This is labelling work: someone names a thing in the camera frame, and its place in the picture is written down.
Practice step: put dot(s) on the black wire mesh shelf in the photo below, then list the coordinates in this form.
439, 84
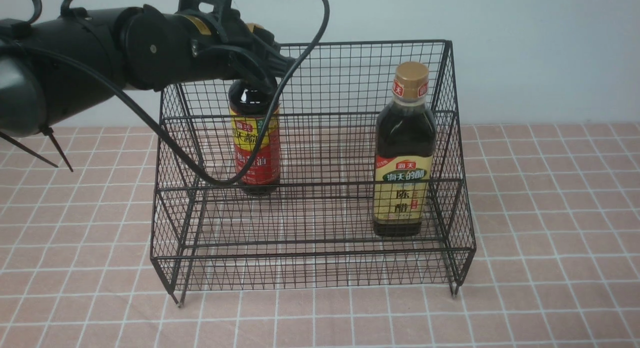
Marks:
316, 229

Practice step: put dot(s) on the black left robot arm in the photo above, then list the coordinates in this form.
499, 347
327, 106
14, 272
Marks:
65, 66

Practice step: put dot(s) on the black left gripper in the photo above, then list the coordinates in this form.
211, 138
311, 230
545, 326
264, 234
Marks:
228, 49

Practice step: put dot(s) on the soy sauce bottle red label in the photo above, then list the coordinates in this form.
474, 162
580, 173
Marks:
248, 109

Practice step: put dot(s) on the dark vinegar bottle yellow label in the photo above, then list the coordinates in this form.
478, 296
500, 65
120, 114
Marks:
405, 139

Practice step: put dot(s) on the pink checkered tablecloth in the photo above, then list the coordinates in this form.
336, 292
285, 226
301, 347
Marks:
555, 208

